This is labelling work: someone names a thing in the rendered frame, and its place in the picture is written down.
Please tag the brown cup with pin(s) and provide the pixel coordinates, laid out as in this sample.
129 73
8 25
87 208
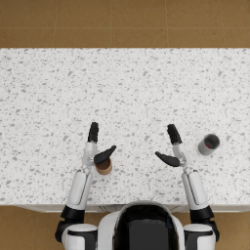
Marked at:
104 166

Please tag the grey cup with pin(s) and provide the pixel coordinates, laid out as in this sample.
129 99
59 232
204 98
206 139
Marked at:
208 144

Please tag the red berry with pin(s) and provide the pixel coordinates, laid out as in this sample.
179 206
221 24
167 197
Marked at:
208 145

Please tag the robot body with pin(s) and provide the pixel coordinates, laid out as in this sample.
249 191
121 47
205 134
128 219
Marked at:
145 228

